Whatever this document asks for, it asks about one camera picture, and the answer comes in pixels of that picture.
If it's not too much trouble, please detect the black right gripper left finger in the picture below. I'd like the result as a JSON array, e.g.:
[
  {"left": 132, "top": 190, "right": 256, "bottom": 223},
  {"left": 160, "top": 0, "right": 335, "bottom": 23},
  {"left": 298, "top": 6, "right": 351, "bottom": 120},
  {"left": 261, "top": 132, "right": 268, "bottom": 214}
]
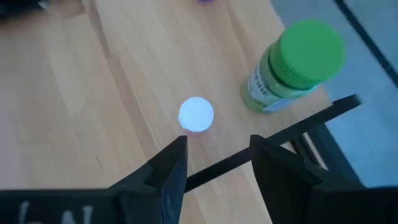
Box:
[{"left": 0, "top": 135, "right": 189, "bottom": 224}]

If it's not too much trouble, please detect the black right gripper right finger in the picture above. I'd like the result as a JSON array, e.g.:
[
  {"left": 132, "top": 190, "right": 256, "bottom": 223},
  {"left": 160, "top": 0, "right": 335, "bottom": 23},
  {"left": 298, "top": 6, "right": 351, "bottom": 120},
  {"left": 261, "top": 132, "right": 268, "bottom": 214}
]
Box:
[{"left": 249, "top": 134, "right": 398, "bottom": 224}]

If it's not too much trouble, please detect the small pink vial white cap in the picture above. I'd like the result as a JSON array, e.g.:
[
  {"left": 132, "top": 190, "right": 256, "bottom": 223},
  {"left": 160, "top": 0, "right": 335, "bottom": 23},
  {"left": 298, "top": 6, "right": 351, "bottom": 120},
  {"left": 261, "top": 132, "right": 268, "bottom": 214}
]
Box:
[{"left": 178, "top": 96, "right": 215, "bottom": 135}]

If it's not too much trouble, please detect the green cap medicine bottle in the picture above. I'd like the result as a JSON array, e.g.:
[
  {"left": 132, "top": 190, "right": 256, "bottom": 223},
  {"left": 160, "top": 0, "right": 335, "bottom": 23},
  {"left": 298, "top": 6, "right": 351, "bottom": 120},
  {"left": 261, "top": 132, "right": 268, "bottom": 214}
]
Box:
[{"left": 240, "top": 19, "right": 346, "bottom": 114}]

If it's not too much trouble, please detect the black aluminium table frame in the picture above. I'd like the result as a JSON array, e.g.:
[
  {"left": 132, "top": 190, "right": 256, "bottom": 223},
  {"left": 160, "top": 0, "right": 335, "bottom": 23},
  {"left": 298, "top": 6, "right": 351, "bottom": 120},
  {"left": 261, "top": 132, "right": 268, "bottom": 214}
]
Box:
[{"left": 290, "top": 123, "right": 369, "bottom": 187}]

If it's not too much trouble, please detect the wooden shelf black metal frame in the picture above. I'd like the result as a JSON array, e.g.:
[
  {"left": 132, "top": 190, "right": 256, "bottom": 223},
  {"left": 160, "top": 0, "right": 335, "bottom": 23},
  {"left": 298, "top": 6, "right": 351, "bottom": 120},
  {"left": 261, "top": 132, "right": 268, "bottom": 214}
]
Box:
[{"left": 0, "top": 0, "right": 363, "bottom": 224}]

